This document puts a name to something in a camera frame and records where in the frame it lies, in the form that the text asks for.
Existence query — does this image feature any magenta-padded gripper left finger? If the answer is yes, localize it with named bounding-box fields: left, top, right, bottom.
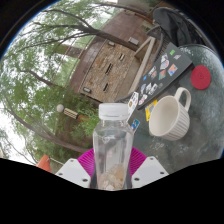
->
left=54, top=148, right=98, bottom=190

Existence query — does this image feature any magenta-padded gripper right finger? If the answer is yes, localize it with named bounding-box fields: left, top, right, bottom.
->
left=128, top=146, right=169, bottom=190

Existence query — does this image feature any clear bottle with white cap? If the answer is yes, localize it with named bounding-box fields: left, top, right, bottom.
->
left=92, top=102, right=135, bottom=191

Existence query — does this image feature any small colourful sticker card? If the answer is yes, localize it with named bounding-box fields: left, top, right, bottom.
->
left=130, top=118, right=141, bottom=132

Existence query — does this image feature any leaning grey-trunk tree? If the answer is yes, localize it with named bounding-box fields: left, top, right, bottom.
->
left=1, top=96, right=89, bottom=154

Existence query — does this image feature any white ribbed mug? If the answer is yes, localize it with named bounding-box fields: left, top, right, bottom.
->
left=148, top=87, right=193, bottom=142

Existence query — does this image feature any yellow card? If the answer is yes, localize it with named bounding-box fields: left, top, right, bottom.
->
left=144, top=99, right=159, bottom=122

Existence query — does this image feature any white sticker sheet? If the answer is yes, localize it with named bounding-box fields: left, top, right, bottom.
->
left=125, top=91, right=140, bottom=122

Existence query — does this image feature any black laptop with stickers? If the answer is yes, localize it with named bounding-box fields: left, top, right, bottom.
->
left=128, top=41, right=194, bottom=111

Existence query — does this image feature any red round coaster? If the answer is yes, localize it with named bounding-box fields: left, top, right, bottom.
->
left=190, top=64, right=212, bottom=91

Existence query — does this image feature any dark-trunk tree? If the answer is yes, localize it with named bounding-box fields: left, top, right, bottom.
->
left=29, top=1, right=141, bottom=53

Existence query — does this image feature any striped wooden lamp post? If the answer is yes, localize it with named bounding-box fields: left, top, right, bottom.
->
left=55, top=103, right=90, bottom=122

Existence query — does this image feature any grey wall box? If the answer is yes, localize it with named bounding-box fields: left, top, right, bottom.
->
left=128, top=36, right=141, bottom=46

